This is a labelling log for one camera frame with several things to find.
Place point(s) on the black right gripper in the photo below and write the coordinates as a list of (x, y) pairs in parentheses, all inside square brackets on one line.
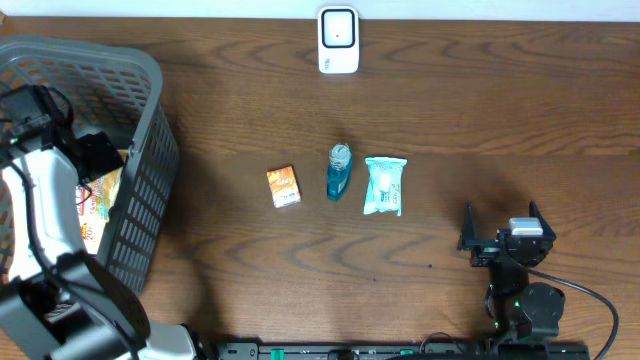
[(486, 249)]

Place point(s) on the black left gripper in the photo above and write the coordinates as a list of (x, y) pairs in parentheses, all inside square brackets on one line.
[(103, 156)]

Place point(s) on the yellow orange snack bag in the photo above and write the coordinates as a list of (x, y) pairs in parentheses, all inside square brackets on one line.
[(93, 204)]

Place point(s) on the mint green wet wipes pack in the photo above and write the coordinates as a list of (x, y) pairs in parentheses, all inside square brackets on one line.
[(384, 190)]

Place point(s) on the teal mouthwash bottle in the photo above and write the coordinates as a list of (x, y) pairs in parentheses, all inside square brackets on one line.
[(338, 173)]

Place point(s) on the orange small box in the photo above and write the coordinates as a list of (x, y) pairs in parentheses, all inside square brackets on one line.
[(283, 186)]

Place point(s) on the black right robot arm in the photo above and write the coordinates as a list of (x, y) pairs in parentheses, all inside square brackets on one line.
[(523, 311)]

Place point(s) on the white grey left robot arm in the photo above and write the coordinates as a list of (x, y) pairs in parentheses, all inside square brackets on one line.
[(60, 302)]

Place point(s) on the white barcode scanner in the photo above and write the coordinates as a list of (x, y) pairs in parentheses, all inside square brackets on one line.
[(338, 40)]

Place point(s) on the dark grey plastic basket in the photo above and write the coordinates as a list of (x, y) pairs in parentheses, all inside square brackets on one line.
[(115, 90)]

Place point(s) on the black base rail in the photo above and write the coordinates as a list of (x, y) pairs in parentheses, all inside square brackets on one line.
[(433, 350)]

